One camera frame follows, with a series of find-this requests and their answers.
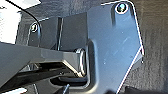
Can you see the green ringed round button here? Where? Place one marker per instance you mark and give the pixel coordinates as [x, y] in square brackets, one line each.
[121, 7]

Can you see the thick grey robot torso limb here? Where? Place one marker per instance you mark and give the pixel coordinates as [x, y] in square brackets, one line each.
[36, 63]

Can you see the small round base socket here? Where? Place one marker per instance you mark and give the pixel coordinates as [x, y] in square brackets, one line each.
[34, 27]

